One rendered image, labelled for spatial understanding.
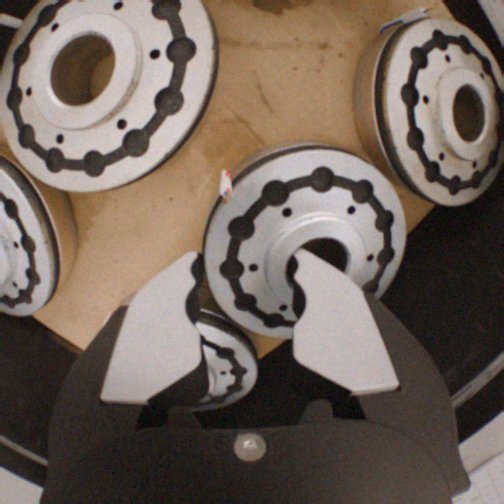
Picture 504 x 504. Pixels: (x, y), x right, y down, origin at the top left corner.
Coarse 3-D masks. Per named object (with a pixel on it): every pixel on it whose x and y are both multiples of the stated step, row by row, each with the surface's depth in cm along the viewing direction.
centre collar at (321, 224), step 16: (288, 224) 11; (304, 224) 10; (320, 224) 10; (336, 224) 10; (352, 224) 11; (272, 240) 11; (288, 240) 11; (304, 240) 11; (336, 240) 11; (352, 240) 11; (272, 256) 11; (288, 256) 11; (352, 256) 11; (272, 272) 11; (352, 272) 12; (272, 288) 12; (288, 288) 12; (288, 304) 12
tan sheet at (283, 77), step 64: (256, 0) 8; (320, 0) 8; (384, 0) 8; (256, 64) 10; (320, 64) 10; (0, 128) 9; (256, 128) 12; (320, 128) 12; (128, 192) 13; (192, 192) 13; (128, 256) 14; (64, 320) 16
